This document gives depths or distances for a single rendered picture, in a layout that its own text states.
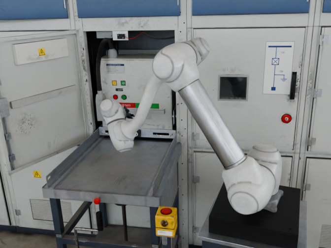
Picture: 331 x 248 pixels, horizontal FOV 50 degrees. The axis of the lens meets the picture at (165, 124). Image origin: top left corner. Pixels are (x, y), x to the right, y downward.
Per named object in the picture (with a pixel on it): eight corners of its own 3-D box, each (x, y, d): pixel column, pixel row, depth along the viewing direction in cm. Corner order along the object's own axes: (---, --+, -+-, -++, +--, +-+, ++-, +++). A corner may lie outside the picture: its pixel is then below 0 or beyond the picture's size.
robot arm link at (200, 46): (174, 50, 165) (160, 55, 154) (204, 28, 155) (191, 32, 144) (188, 74, 166) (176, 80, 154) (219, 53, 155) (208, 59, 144)
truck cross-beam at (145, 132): (176, 139, 234) (175, 130, 232) (99, 135, 244) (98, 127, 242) (177, 136, 239) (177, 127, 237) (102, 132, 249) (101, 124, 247)
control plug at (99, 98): (104, 121, 229) (101, 95, 223) (97, 121, 230) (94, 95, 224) (108, 117, 236) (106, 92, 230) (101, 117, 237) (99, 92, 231)
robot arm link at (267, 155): (282, 183, 168) (287, 141, 160) (274, 202, 153) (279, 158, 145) (248, 175, 175) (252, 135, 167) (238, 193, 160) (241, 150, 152)
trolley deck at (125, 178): (160, 207, 170) (159, 197, 168) (43, 197, 182) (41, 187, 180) (181, 151, 232) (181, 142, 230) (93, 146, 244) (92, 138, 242)
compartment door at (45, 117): (2, 172, 199) (-26, 39, 175) (84, 137, 248) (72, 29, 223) (9, 175, 195) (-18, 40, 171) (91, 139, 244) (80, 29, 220)
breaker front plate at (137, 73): (171, 132, 233) (170, 60, 217) (102, 129, 242) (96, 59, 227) (172, 131, 234) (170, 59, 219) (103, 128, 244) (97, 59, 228)
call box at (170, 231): (174, 238, 146) (174, 217, 143) (155, 236, 148) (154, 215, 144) (177, 227, 154) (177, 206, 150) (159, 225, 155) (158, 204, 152)
